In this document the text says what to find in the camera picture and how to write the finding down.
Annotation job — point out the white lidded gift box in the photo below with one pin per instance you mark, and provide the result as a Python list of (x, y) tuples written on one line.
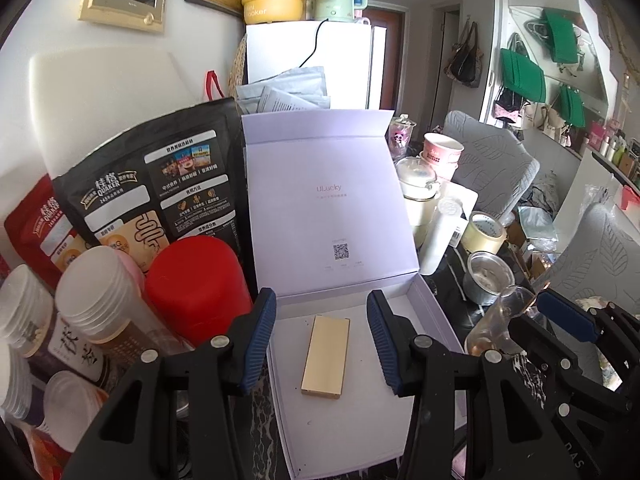
[(320, 195)]

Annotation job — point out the pile of plastic bags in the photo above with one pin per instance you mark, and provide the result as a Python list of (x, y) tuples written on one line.
[(537, 230)]

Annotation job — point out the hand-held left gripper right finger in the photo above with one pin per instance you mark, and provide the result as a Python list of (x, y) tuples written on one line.
[(382, 345)]

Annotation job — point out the white fridge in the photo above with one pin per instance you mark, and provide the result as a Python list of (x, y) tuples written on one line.
[(280, 50)]

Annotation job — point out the brown door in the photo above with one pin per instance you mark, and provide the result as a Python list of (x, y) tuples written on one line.
[(387, 50)]

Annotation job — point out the row of shelf bottles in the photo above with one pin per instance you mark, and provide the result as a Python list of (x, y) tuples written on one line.
[(620, 152)]

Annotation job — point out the panda print glass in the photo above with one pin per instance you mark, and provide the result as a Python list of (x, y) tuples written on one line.
[(401, 135)]

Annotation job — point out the red plastic canister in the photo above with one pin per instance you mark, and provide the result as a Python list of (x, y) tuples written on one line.
[(195, 285)]

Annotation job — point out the glass teapot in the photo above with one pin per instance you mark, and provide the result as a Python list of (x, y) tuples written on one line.
[(417, 185)]

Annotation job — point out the white plastic tube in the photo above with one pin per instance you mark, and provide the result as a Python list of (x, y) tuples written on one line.
[(440, 235)]

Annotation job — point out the green tote bag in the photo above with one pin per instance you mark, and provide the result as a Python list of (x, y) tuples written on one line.
[(562, 35), (522, 77), (572, 107)]

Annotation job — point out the red oat bag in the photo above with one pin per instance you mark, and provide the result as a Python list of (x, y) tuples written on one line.
[(35, 220)]

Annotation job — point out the grey leaf-pattern chair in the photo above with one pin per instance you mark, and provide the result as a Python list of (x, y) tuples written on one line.
[(490, 160), (590, 255)]

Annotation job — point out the steel cup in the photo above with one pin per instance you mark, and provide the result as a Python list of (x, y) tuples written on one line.
[(487, 277)]

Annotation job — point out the gold box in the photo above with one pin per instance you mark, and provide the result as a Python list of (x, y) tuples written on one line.
[(325, 360)]

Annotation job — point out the clear tape roll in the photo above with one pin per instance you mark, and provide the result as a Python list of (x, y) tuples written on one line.
[(482, 232)]

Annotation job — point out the brown handbag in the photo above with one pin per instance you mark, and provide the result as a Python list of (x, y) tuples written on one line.
[(462, 62)]

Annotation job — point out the black oat bag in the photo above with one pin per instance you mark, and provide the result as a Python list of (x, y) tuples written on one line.
[(125, 160)]

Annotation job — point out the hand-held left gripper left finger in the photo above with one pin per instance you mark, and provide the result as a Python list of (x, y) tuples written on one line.
[(257, 345)]

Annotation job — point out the grey foil pouches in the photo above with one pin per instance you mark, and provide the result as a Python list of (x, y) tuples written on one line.
[(295, 77)]

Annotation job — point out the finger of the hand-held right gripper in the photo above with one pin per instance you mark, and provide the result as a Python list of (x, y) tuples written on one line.
[(565, 316), (550, 350)]

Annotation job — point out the clear drinking glass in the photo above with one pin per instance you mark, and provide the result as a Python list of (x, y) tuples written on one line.
[(495, 320)]

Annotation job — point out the printed paper leaflet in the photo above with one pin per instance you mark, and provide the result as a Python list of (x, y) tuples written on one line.
[(290, 101)]

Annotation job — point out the pink jar lid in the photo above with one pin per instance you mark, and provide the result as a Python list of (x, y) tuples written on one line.
[(131, 267)]

